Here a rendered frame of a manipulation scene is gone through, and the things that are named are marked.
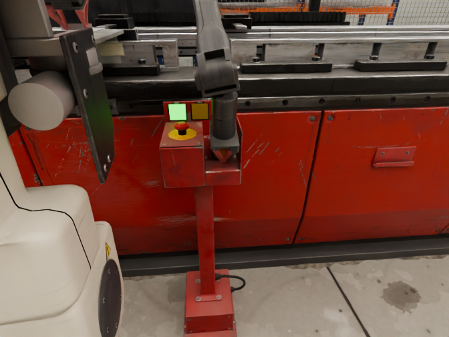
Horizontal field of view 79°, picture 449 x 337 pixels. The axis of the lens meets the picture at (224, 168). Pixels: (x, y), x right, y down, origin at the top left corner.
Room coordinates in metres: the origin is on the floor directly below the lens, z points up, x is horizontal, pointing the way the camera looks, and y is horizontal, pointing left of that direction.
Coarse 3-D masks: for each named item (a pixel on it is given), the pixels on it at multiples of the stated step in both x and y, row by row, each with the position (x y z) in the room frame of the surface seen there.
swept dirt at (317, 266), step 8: (416, 256) 0.94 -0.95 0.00; (424, 256) 0.94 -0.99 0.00; (432, 256) 0.94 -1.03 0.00; (440, 256) 0.94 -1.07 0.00; (304, 264) 0.89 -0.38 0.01; (312, 264) 0.89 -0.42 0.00; (320, 264) 0.89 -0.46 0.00; (328, 264) 0.89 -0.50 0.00; (344, 264) 0.89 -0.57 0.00; (352, 264) 0.89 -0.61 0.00; (136, 280) 0.80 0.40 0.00
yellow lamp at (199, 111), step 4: (192, 104) 0.74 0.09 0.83; (196, 104) 0.74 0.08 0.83; (200, 104) 0.74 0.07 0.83; (204, 104) 0.74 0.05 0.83; (192, 108) 0.74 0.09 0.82; (196, 108) 0.74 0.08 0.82; (200, 108) 0.74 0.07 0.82; (204, 108) 0.74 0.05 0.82; (192, 112) 0.74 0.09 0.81; (196, 112) 0.74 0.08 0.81; (200, 112) 0.74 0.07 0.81; (204, 112) 0.74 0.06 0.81; (192, 116) 0.74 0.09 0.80; (196, 116) 0.74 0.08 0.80; (200, 116) 0.74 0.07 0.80; (204, 116) 0.74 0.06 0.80
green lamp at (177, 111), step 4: (168, 104) 0.73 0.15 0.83; (172, 104) 0.73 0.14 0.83; (176, 104) 0.74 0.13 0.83; (180, 104) 0.74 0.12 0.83; (184, 104) 0.74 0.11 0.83; (172, 108) 0.73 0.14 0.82; (176, 108) 0.74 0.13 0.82; (180, 108) 0.74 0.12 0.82; (184, 108) 0.74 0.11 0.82; (172, 112) 0.73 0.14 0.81; (176, 112) 0.74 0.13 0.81; (180, 112) 0.74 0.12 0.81; (184, 112) 0.74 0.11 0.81; (172, 116) 0.73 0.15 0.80; (176, 116) 0.73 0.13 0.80; (180, 116) 0.74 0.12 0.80; (184, 116) 0.74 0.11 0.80
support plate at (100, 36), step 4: (96, 32) 0.86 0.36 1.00; (100, 32) 0.86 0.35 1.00; (104, 32) 0.86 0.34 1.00; (108, 32) 0.86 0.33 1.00; (112, 32) 0.86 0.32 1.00; (116, 32) 0.87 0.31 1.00; (120, 32) 0.91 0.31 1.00; (96, 36) 0.75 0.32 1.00; (100, 36) 0.75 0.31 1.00; (104, 36) 0.75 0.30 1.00; (108, 36) 0.78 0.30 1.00; (112, 36) 0.82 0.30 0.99; (96, 40) 0.69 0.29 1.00; (100, 40) 0.71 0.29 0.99; (104, 40) 0.74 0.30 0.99
